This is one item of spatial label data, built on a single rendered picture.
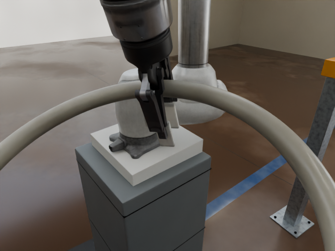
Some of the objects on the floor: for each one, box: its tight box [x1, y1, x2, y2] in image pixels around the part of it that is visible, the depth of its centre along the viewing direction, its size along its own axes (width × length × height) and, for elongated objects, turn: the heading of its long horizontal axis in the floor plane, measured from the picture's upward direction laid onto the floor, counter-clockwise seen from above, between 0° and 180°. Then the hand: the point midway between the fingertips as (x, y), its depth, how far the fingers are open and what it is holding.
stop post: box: [270, 57, 335, 239], centre depth 145 cm, size 20×20×109 cm
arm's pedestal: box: [75, 142, 212, 251], centre depth 120 cm, size 50×50×80 cm
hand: (167, 125), depth 51 cm, fingers closed on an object, 4 cm apart
